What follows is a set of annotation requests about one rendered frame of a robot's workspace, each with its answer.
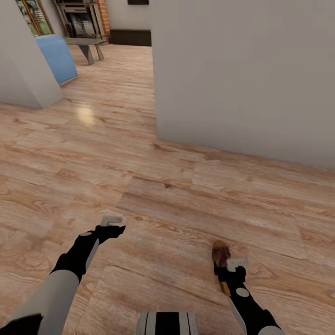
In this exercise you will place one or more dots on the sofa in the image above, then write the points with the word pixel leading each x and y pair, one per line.
pixel 58 57

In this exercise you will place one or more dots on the sandal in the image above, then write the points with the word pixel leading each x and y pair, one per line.
pixel 220 254

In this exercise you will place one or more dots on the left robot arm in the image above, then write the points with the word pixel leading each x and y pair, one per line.
pixel 46 311

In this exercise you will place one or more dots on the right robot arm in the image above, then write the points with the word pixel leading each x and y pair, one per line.
pixel 251 317

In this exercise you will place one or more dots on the robot trunk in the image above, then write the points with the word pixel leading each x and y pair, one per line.
pixel 167 323

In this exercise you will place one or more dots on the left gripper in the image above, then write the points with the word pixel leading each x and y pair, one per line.
pixel 111 231

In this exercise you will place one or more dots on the wood fireplace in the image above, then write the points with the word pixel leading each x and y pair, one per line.
pixel 81 19

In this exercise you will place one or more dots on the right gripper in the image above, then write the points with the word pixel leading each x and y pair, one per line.
pixel 225 276

